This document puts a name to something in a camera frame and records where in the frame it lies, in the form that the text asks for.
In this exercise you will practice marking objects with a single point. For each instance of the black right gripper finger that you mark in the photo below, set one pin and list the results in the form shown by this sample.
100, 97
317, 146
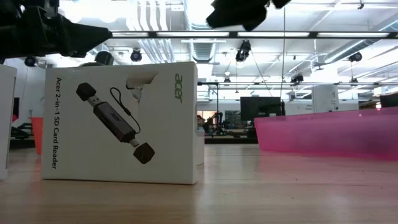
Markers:
239, 14

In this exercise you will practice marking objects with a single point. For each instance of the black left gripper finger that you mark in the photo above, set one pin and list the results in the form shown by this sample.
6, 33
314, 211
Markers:
81, 37

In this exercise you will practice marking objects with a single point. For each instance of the background black robot arm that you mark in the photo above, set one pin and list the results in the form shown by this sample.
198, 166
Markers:
217, 123

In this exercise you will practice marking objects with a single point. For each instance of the pink translucent plastic bin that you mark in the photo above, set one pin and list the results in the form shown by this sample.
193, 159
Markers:
326, 133

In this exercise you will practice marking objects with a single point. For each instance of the black ceiling-hung spotlight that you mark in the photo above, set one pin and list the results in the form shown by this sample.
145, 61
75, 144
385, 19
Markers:
243, 51
30, 61
136, 56
355, 57
297, 79

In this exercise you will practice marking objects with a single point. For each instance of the black computer monitor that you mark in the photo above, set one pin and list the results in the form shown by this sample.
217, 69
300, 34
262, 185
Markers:
260, 109
390, 100

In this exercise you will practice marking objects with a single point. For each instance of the orange plastic basket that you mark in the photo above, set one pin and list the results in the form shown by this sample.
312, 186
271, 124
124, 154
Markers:
38, 133

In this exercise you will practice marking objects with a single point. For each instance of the white pillar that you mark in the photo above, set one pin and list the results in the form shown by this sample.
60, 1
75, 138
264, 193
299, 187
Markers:
325, 99

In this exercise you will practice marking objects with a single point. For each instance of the person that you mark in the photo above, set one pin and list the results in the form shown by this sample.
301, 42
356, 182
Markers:
200, 121

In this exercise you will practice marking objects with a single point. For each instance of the black wall screen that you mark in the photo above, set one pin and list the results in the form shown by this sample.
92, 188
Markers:
16, 109

